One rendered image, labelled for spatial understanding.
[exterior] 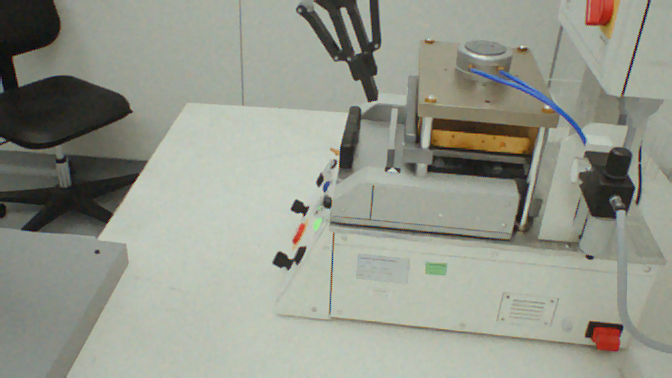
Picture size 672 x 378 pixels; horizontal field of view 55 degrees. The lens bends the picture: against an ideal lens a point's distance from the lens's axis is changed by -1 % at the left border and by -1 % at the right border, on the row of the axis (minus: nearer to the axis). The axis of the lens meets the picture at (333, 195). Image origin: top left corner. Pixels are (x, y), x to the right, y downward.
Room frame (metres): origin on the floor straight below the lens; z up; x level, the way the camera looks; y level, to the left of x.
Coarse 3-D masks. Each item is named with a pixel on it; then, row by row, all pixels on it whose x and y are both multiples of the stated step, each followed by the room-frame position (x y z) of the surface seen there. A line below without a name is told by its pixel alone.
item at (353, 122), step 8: (352, 112) 0.96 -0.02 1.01; (360, 112) 0.98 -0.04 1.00; (352, 120) 0.93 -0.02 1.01; (360, 120) 0.97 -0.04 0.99; (344, 128) 0.91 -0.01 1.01; (352, 128) 0.90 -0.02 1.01; (344, 136) 0.87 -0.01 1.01; (352, 136) 0.88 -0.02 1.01; (344, 144) 0.85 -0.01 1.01; (352, 144) 0.85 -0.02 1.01; (344, 152) 0.85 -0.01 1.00; (352, 152) 0.85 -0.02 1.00; (344, 160) 0.85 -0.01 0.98; (344, 168) 0.85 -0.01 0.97
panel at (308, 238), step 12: (336, 156) 1.05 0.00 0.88; (324, 180) 1.02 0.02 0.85; (312, 192) 1.08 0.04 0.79; (312, 204) 1.00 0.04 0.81; (312, 216) 0.92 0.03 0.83; (324, 216) 0.82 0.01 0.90; (312, 228) 0.86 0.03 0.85; (324, 228) 0.77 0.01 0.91; (300, 240) 0.90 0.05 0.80; (312, 240) 0.80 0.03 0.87; (300, 264) 0.78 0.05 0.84; (288, 276) 0.81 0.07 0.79; (276, 300) 0.78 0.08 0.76
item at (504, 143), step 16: (448, 128) 0.81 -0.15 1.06; (464, 128) 0.82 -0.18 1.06; (480, 128) 0.82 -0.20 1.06; (496, 128) 0.82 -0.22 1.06; (512, 128) 0.82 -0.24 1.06; (528, 128) 0.83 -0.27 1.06; (448, 144) 0.80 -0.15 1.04; (464, 144) 0.80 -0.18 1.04; (480, 144) 0.80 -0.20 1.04; (496, 144) 0.80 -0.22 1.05; (512, 144) 0.80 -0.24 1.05; (528, 144) 0.79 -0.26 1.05; (480, 160) 0.80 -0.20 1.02; (496, 160) 0.80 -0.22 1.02; (512, 160) 0.80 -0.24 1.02; (528, 160) 0.79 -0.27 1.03
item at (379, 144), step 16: (368, 128) 0.99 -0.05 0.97; (384, 128) 0.99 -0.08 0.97; (400, 128) 1.00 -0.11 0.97; (368, 144) 0.93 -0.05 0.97; (384, 144) 0.93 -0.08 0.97; (400, 144) 0.94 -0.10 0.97; (352, 160) 0.87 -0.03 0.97; (368, 160) 0.88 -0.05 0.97; (384, 160) 0.88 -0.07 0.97; (400, 160) 0.88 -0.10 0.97
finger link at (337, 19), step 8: (328, 0) 0.91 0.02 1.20; (328, 8) 0.91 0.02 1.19; (336, 16) 0.91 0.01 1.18; (336, 24) 0.91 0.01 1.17; (344, 24) 0.93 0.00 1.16; (336, 32) 0.91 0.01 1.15; (344, 32) 0.91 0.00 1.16; (344, 40) 0.91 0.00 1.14; (344, 48) 0.91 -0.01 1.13; (352, 48) 0.93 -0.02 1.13; (344, 56) 0.91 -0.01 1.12; (352, 56) 0.91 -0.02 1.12
